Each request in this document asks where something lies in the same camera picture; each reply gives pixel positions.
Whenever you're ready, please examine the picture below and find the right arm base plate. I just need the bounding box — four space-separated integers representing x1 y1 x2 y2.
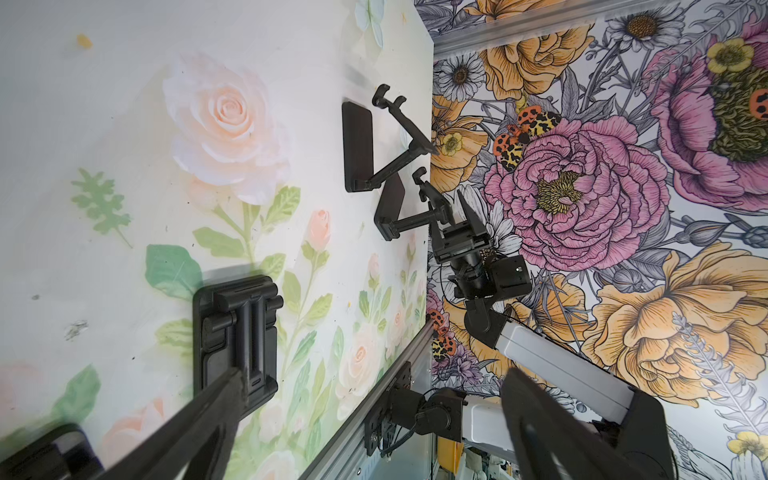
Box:
363 361 412 456

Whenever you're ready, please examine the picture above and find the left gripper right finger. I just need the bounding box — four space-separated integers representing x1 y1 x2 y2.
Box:
501 369 653 479

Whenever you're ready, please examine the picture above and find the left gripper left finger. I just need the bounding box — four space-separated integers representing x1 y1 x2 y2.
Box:
101 368 245 479

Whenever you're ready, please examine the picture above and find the right aluminium corner post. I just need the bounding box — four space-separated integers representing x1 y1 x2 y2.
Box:
433 0 665 61

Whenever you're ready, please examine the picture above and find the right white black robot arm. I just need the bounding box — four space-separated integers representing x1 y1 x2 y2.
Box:
419 184 677 479

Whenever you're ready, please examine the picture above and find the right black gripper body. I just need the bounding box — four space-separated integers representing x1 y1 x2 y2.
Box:
431 236 533 300

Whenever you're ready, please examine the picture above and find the aluminium front rail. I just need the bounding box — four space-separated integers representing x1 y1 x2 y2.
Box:
300 324 433 480

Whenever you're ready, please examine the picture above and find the black phone stand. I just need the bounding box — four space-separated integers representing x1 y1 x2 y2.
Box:
341 83 437 193
373 167 455 241
1 424 104 480
192 275 284 418

